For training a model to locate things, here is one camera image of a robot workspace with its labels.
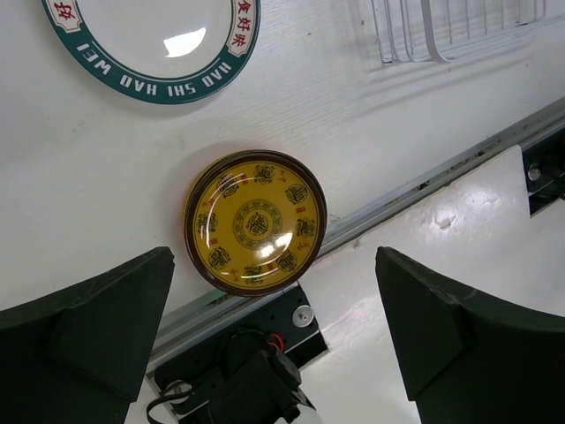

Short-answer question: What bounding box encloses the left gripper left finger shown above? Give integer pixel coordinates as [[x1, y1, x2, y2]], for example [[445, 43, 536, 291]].
[[1, 246, 175, 423]]

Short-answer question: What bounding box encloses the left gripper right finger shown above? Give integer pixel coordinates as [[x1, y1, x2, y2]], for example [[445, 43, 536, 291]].
[[375, 246, 564, 423]]

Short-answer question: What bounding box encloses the yellow brown patterned plate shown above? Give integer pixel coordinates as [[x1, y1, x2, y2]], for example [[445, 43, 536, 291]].
[[183, 149, 328, 297]]

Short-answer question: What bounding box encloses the white plate green lettered rim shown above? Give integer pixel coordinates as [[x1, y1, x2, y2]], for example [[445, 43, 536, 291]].
[[42, 0, 261, 105]]

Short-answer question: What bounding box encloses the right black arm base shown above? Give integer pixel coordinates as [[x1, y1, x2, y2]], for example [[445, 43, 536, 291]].
[[523, 129, 564, 216]]

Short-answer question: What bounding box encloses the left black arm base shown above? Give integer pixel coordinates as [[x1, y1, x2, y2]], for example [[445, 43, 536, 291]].
[[147, 284, 328, 423]]

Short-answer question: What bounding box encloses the white wire dish rack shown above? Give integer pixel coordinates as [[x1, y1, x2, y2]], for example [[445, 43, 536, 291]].
[[372, 0, 564, 64]]

